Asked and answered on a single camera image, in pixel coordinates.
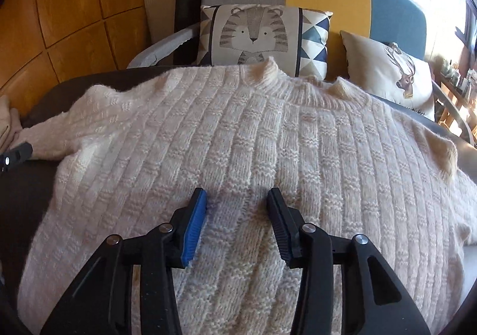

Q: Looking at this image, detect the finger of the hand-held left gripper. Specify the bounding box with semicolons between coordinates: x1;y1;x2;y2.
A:
0;142;33;173

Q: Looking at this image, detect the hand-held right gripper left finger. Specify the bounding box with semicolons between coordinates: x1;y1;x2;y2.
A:
40;188;208;335

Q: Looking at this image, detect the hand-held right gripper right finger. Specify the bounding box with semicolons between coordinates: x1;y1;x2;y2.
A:
266;188;433;335

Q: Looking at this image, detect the cream knitted sweater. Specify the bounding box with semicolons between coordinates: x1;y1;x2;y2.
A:
17;57;477;335

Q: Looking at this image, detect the folded pale pink garment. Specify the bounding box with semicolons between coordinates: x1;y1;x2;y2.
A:
0;94;25;149

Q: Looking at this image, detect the black leather padded table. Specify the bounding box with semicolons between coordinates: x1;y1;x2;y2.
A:
0;66;477;335

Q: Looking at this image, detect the cream deer print pillow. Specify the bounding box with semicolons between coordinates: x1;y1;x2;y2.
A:
340;30;436;121

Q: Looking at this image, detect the tiger print pillow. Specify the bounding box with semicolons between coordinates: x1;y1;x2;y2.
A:
196;3;333;80

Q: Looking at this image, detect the wooden side table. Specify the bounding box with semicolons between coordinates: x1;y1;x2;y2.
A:
432;55;477;142

